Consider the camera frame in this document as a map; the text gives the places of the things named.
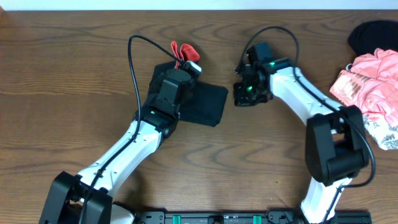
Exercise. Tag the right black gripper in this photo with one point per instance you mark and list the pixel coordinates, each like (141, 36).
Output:
(241, 97)

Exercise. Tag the black leggings red waistband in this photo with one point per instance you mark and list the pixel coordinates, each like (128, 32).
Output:
(207, 103)

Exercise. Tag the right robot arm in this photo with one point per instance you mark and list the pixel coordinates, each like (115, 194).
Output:
(335, 151)

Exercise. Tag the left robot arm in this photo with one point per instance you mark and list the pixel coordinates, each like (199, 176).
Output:
(87, 197)

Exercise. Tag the pink garment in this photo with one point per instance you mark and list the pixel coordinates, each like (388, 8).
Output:
(371, 85)

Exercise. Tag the black garment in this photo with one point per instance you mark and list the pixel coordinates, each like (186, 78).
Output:
(369, 36)

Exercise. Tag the white floral garment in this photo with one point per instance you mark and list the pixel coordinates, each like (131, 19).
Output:
(383, 133)

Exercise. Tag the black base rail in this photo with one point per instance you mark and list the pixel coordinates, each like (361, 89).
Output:
(214, 218)

